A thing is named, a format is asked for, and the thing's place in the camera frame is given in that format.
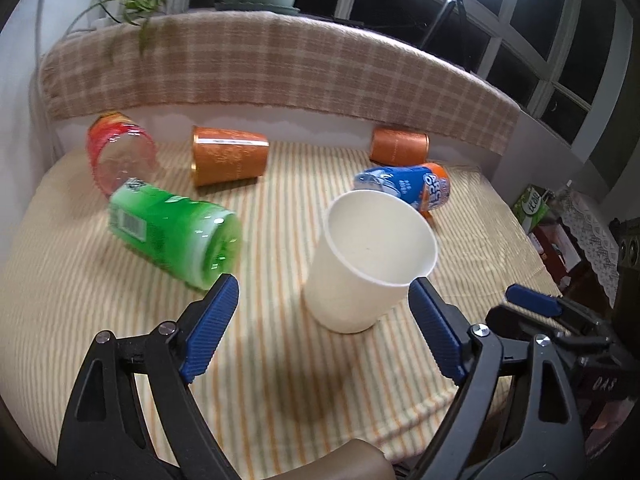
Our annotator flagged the striped yellow cloth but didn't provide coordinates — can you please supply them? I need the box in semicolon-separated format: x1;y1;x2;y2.
0;137;561;471

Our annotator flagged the blue and orange printed cup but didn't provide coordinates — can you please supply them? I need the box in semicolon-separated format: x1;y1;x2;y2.
353;161;452;226

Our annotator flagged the white lace cloth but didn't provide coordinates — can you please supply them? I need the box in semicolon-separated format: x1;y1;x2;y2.
555;191;623;311

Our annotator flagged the red transparent plastic cup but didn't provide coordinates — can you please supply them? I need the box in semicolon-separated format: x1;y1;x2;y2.
87;112;158;199

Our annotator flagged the large orange patterned cup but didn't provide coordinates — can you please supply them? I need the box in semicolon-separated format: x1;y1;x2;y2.
190;125;271;188

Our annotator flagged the small orange patterned cup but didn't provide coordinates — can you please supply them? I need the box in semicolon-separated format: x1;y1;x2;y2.
369;126;431;167

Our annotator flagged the black tripod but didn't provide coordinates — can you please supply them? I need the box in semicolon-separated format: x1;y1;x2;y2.
415;0;473;73

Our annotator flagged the green carton box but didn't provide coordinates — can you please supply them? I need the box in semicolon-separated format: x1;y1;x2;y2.
511;184;555;233

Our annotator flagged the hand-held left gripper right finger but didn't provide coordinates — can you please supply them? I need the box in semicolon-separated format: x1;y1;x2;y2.
407;276;587;480

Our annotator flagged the red box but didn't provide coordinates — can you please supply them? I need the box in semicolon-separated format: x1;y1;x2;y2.
527;222;576;286

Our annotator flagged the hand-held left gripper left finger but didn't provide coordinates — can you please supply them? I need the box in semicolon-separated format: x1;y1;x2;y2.
56;272;241;480

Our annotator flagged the green plastic bottle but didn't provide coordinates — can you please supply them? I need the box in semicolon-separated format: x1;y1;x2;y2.
108;178;244;292

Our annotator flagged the brown plaid blanket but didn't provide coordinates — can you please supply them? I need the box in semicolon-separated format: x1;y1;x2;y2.
39;11;520;157

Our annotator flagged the white paper cup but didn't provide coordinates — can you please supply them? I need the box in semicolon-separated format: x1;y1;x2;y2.
302;190;439;334

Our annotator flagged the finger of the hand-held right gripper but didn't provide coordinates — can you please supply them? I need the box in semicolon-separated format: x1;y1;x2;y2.
505;284;608;333
486;305;571;346

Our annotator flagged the green leafy plant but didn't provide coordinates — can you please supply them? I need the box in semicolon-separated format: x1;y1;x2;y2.
65;0;211;56

